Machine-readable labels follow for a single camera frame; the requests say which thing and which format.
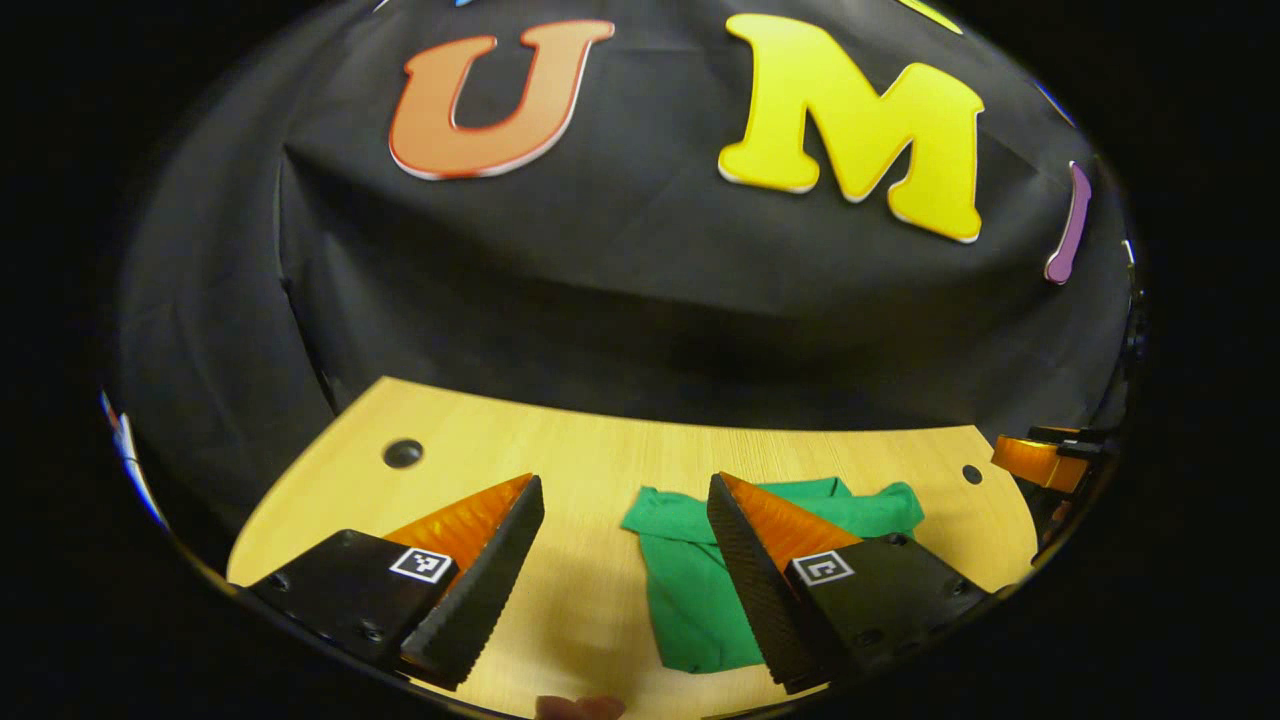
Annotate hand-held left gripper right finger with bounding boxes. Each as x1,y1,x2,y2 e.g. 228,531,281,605
705,472,993,697

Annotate green T-shirt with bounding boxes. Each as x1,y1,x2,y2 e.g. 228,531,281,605
620,477,926,675

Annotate black backdrop cloth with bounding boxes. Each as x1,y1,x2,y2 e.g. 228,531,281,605
115,0,1136,561

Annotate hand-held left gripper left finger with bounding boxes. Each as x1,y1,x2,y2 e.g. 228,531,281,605
243,473,547,693

